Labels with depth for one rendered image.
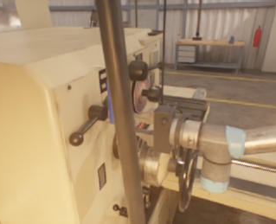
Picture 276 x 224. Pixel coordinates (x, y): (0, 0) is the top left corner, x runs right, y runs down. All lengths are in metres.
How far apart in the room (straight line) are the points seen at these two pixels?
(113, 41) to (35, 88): 0.36
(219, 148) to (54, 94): 0.41
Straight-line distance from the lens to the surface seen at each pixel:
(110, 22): 0.19
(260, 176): 2.21
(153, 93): 0.88
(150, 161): 1.05
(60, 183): 0.65
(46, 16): 1.47
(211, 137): 0.60
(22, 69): 0.54
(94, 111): 0.61
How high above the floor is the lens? 2.01
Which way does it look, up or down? 25 degrees down
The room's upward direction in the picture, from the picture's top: 1 degrees counter-clockwise
